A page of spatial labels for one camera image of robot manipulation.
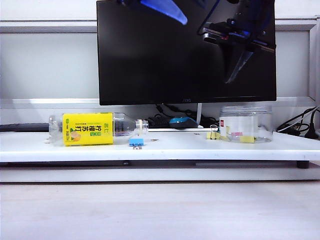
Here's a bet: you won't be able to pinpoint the blue binder clip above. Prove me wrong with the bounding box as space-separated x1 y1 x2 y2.
128 137 145 151

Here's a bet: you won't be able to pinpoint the black power plug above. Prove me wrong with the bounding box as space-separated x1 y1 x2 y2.
304 117 320 140

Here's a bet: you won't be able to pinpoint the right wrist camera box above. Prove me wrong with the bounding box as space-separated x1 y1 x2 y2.
201 19 251 45

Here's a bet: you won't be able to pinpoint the blue black computer mouse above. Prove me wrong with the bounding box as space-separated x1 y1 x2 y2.
169 116 198 130

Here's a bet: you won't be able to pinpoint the black looped power cables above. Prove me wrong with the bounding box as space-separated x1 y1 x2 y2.
271 104 320 138

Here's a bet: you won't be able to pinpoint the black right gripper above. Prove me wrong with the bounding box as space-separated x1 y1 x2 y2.
218 0 277 85

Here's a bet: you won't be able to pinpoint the grey aluminium partition frame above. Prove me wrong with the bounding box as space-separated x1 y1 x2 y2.
0 18 320 111

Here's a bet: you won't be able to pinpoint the blue right wrist cable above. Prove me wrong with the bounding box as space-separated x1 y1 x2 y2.
196 0 222 36

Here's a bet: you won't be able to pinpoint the round transparent plastic jar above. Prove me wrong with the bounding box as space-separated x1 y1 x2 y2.
219 104 273 144

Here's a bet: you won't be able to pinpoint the white raised desk board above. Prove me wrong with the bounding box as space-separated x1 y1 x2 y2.
0 129 320 164

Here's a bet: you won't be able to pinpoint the clear bottle with yellow label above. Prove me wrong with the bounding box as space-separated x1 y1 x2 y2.
47 111 150 147

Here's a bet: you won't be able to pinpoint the black monitor cables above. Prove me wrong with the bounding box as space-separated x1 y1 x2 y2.
147 103 201 127

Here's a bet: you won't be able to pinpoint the black computer monitor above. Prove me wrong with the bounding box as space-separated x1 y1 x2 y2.
96 0 278 106

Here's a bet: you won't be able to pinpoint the white cable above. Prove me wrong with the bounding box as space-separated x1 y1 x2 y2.
276 107 320 133

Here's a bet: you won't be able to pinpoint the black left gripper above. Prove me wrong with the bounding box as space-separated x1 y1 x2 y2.
116 0 210 26

